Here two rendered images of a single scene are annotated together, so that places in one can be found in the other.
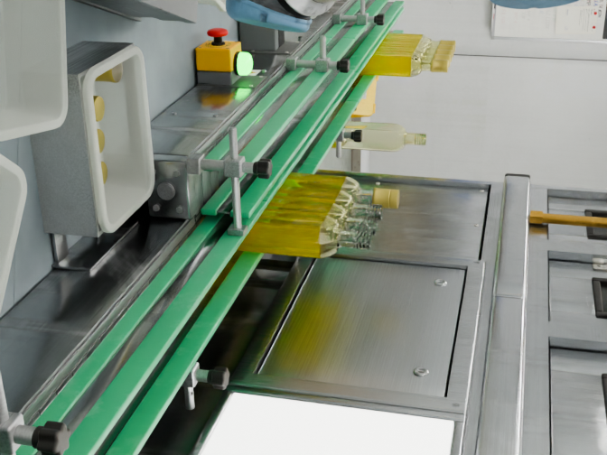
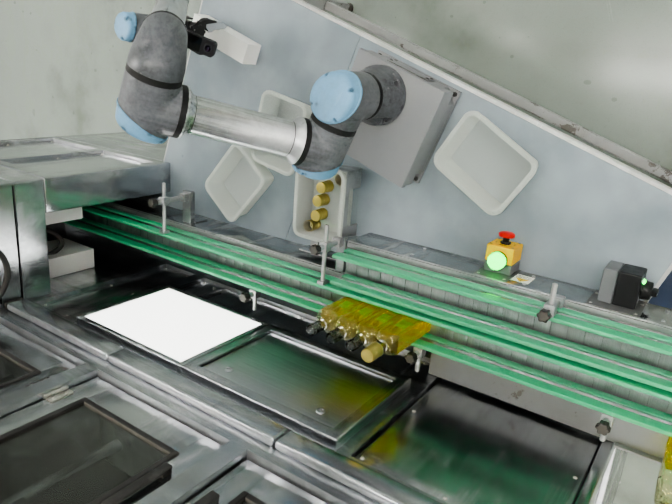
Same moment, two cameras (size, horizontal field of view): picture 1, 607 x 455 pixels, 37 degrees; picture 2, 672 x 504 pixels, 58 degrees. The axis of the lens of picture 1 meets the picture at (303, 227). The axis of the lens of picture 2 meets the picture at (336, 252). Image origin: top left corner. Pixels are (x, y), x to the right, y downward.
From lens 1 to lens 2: 2.22 m
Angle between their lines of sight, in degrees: 99
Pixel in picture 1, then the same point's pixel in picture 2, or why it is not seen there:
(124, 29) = not seen: hidden behind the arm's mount
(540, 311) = (261, 452)
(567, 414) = (161, 421)
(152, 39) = (436, 202)
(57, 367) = (230, 238)
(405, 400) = (208, 355)
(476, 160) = not seen: outside the picture
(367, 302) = (316, 378)
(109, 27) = not seen: hidden behind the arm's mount
